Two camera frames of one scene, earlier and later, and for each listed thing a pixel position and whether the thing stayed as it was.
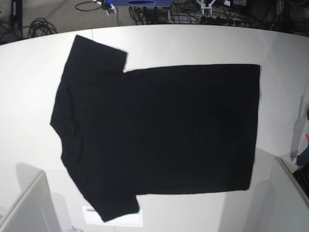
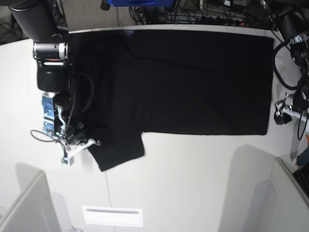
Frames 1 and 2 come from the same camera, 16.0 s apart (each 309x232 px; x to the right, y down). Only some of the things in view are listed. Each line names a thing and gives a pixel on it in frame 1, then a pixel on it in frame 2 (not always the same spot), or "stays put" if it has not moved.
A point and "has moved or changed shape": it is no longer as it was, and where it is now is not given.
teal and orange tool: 302,159 stays put
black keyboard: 301,176 stays put
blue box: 142,3 stays put
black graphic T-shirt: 167,130 has moved or changed shape
